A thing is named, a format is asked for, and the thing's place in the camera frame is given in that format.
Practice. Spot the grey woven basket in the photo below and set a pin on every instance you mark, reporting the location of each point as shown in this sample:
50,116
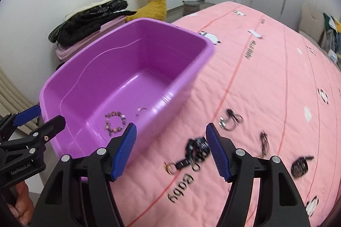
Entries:
192,7

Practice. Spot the person's left hand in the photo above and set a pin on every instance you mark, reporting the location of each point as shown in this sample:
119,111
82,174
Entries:
24,203

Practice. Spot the pink storage box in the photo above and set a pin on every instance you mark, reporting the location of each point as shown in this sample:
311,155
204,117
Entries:
66,52

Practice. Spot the black puffer jacket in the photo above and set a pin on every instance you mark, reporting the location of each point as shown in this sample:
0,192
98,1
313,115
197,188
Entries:
88,19

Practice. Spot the purple plastic tub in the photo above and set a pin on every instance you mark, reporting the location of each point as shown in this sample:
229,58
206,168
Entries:
120,70

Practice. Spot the small black patterned accessory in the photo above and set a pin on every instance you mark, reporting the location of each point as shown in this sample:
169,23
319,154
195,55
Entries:
299,167

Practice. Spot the black bow charm with clasp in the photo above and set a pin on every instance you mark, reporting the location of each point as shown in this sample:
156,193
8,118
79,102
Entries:
198,145

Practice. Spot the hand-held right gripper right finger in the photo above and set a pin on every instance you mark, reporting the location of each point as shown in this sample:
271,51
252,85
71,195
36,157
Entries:
218,152

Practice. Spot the white paper tag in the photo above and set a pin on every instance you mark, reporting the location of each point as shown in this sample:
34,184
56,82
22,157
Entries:
255,33

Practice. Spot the pile of clothes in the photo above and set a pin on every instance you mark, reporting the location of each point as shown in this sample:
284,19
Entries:
331,30

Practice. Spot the pink printed bedspread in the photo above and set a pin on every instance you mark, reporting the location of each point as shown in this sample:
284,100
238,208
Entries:
266,83

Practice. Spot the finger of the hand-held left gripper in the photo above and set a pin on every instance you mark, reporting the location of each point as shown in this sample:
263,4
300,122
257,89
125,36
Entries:
40,133
26,114

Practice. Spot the beige ribbed cushion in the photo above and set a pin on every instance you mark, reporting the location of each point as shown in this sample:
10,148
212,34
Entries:
10,99

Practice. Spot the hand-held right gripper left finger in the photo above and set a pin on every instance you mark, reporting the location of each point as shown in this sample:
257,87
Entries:
125,149

